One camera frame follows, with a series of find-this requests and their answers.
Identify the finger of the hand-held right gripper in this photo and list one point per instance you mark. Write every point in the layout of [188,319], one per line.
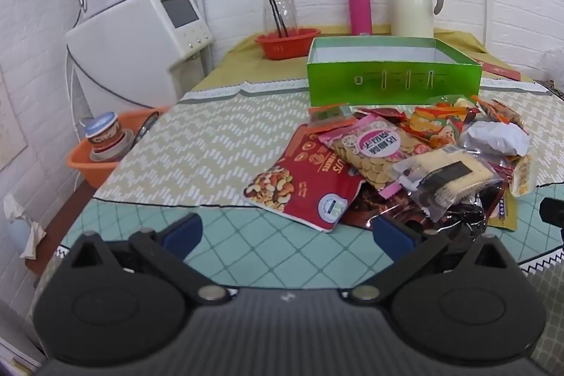
[553,209]

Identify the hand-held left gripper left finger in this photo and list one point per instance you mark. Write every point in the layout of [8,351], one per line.
[183,233]

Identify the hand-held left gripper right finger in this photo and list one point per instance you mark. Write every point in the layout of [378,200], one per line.
[392,237]

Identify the white snack packet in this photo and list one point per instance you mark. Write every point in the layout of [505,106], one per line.
[493,138]

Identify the red nut pouch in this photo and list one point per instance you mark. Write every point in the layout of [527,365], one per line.
[304,182]

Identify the orange peanut packet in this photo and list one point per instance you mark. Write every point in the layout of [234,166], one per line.
[502,111]

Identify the green cardboard box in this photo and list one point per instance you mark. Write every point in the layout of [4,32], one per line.
[392,81]

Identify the dark red foil packet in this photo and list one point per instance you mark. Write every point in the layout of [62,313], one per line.
[379,208]

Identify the yellow corn snack packet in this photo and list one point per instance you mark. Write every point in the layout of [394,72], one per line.
[523,177]

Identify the yellow flat packet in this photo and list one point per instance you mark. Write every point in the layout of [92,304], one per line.
[506,213]

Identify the clear cake packet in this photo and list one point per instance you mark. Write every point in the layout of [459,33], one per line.
[445,177]

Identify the teal diamond mat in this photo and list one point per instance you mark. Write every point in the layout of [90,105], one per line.
[264,244]

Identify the pink lotus chip packet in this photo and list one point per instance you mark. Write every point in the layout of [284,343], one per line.
[374,147]

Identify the orange plastic basin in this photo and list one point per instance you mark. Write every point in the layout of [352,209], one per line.
[94,171]

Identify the metal utensil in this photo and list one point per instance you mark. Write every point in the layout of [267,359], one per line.
[147,125]

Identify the colourful snack packet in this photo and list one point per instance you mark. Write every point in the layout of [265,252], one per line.
[434,125]

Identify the leopard print cloth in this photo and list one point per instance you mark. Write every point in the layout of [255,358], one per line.
[550,89]

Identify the lidded paper cup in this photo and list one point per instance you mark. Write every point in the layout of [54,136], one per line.
[103,133]

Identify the clear orange-trimmed packet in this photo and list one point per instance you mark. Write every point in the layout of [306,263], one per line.
[328,116]

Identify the clear plastic bag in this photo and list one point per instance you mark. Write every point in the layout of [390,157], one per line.
[550,65]

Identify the crumpled tissue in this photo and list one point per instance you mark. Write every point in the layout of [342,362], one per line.
[33,235]

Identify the red envelope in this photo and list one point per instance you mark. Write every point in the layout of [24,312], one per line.
[498,70]

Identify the white appliance with screen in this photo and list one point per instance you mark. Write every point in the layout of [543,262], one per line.
[132,41]

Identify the red plastic basket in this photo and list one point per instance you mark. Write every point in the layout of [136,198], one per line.
[286,45]

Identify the cream thermal jug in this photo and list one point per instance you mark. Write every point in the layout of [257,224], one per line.
[412,10]

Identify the pink thermos bottle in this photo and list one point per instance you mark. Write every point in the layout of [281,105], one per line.
[360,10]

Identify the glass carafe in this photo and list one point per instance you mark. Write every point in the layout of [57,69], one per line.
[286,10]

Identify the black straw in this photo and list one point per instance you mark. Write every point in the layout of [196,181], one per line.
[275,4]

